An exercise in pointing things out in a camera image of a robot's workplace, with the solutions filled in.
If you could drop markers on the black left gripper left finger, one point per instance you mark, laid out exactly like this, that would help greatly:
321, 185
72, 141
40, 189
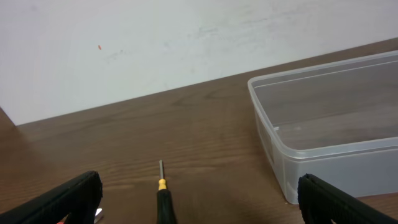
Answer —
75, 201

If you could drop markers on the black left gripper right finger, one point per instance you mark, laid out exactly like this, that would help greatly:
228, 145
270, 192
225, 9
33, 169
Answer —
320, 202

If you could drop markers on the red black cutting pliers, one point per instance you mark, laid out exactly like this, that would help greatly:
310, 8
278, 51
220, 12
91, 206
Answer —
98, 216

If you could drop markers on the black yellow screwdriver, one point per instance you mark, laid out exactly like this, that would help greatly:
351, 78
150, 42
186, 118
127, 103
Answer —
165, 208

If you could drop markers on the clear plastic container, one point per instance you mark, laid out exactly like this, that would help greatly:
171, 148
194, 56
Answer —
337, 121

